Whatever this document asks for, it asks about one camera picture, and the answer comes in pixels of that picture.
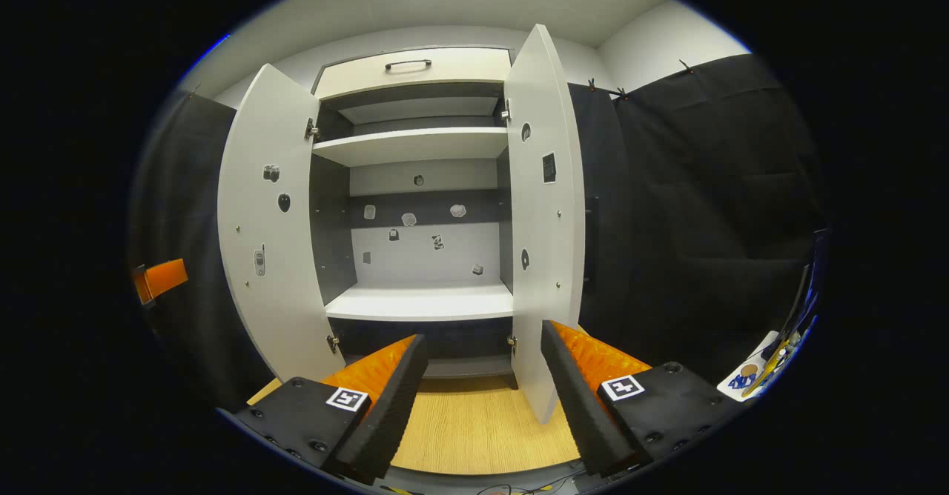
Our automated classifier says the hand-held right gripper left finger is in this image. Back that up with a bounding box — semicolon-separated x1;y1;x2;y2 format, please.
234;334;431;485

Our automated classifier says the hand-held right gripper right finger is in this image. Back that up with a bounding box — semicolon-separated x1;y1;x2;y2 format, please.
540;319;746;479

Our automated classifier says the beige cabinet door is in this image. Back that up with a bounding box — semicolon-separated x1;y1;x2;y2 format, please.
216;63;348;385
503;24;588;425

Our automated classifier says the black backdrop cloth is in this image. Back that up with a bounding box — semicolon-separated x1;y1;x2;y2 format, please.
130;54;827;407

